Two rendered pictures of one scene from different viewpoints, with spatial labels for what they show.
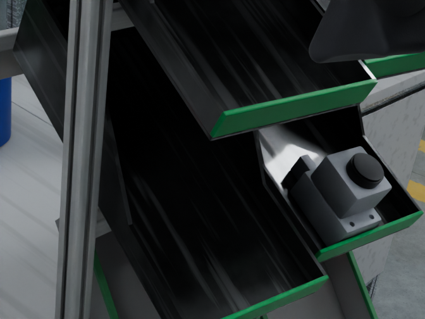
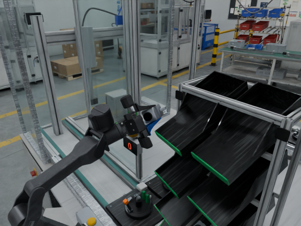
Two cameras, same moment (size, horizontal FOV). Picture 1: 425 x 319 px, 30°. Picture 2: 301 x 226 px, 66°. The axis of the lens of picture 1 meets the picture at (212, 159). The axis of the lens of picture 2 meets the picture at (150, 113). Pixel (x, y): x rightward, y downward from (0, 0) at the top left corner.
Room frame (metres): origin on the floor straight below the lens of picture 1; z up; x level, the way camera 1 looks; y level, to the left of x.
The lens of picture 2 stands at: (0.52, -0.64, 1.90)
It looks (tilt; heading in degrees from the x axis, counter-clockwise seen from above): 26 degrees down; 102
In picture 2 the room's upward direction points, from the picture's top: straight up
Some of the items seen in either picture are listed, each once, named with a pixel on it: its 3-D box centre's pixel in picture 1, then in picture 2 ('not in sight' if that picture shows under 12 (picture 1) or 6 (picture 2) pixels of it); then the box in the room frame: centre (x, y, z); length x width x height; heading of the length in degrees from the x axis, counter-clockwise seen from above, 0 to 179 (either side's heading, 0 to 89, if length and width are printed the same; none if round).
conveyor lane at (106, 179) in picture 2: not in sight; (111, 183); (0.07, 0.38, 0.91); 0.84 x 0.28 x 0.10; 142
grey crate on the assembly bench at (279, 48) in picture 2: not in sight; (275, 48); (2.24, 5.44, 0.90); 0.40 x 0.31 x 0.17; 152
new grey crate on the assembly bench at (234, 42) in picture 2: not in sight; (236, 44); (1.40, 5.83, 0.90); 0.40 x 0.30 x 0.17; 64
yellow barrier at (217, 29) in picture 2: not in sight; (235, 41); (1.72, 8.62, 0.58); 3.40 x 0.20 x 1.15; 62
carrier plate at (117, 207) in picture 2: not in sight; (139, 209); (0.29, 0.18, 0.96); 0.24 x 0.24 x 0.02; 52
